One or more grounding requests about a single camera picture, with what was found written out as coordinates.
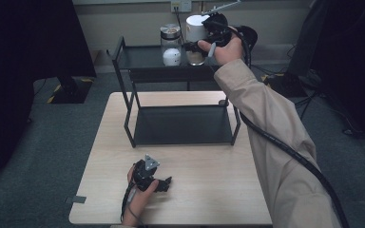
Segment glass jar with white lid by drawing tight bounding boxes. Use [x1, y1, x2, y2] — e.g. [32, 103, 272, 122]
[185, 14, 212, 67]

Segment person's left hand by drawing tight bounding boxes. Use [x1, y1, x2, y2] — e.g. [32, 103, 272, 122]
[121, 164, 161, 228]

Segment white ball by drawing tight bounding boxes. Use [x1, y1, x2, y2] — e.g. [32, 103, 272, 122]
[163, 47, 182, 67]

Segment person's right hand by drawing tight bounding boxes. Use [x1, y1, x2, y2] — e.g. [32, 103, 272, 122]
[197, 26, 245, 67]

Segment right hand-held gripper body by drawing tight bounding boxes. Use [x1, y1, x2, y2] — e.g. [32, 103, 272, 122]
[201, 0, 259, 48]

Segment dark curtain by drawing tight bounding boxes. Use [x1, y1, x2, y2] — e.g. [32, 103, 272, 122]
[0, 0, 97, 180]

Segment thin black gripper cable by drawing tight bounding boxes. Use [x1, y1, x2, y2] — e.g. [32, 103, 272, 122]
[120, 181, 141, 228]

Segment black metal shelf rack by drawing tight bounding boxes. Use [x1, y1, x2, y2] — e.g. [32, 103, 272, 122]
[106, 35, 241, 149]

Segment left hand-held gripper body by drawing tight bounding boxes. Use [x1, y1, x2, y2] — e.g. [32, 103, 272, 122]
[132, 154, 162, 193]

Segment wall socket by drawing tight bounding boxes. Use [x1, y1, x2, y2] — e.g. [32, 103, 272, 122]
[170, 0, 193, 13]

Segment glass jar with silver lid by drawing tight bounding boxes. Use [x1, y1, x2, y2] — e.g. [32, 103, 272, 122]
[160, 23, 183, 67]

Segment black stand base with striped tape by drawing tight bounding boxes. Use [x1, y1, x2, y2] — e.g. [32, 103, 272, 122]
[46, 75, 95, 105]

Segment grey tape strip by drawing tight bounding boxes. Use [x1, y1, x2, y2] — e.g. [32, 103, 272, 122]
[64, 195, 87, 205]

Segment black power cord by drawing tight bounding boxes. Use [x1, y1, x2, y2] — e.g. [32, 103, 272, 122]
[173, 5, 185, 36]

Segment thick black gripper cable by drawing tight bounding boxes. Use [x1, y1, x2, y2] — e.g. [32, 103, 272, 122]
[234, 25, 351, 228]

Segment black floor cables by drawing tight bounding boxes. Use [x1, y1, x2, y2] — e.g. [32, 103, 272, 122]
[293, 89, 364, 138]

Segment dark equipment stand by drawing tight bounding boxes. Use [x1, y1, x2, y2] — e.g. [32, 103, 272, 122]
[262, 0, 365, 148]

